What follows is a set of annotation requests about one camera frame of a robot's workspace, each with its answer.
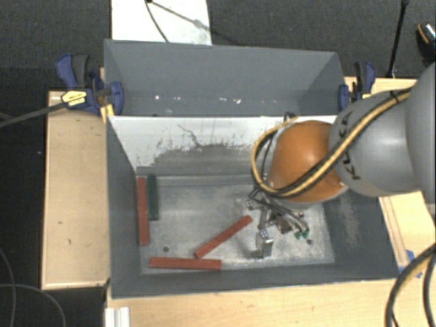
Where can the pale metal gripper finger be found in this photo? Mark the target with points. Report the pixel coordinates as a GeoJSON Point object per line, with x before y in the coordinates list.
{"type": "Point", "coordinates": [249, 204]}
{"type": "Point", "coordinates": [267, 245]}

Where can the red-brown flat block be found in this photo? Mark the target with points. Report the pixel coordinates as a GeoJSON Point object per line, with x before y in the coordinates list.
{"type": "Point", "coordinates": [143, 213]}
{"type": "Point", "coordinates": [223, 237]}
{"type": "Point", "coordinates": [185, 263]}

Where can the dark green flat block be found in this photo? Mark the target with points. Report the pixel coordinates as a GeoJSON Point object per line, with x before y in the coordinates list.
{"type": "Point", "coordinates": [153, 198]}

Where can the grey metal bin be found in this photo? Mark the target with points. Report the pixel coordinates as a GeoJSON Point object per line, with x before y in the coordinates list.
{"type": "Point", "coordinates": [204, 80]}

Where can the pale wood flat board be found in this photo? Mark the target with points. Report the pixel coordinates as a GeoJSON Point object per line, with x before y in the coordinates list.
{"type": "Point", "coordinates": [75, 189]}

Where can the black cylinder on white bracket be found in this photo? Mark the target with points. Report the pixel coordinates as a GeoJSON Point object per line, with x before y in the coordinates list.
{"type": "Point", "coordinates": [301, 214]}

